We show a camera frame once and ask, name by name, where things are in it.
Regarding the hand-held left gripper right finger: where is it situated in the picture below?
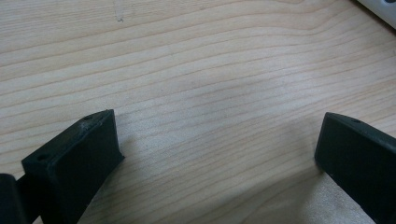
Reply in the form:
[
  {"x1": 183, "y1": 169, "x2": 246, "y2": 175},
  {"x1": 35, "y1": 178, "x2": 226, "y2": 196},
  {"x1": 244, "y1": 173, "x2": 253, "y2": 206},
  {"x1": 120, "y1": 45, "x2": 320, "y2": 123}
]
[{"x1": 314, "y1": 111, "x2": 396, "y2": 224}]

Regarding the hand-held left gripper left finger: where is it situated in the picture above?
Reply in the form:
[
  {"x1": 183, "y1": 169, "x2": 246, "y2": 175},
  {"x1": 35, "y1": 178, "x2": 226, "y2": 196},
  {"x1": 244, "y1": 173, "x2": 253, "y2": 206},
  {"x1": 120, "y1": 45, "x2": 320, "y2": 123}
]
[{"x1": 21, "y1": 108, "x2": 126, "y2": 224}]

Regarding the white object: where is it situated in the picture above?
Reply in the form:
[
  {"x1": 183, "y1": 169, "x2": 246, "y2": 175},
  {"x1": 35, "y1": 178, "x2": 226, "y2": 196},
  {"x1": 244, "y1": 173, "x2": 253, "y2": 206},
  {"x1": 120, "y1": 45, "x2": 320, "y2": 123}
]
[{"x1": 356, "y1": 0, "x2": 396, "y2": 30}]

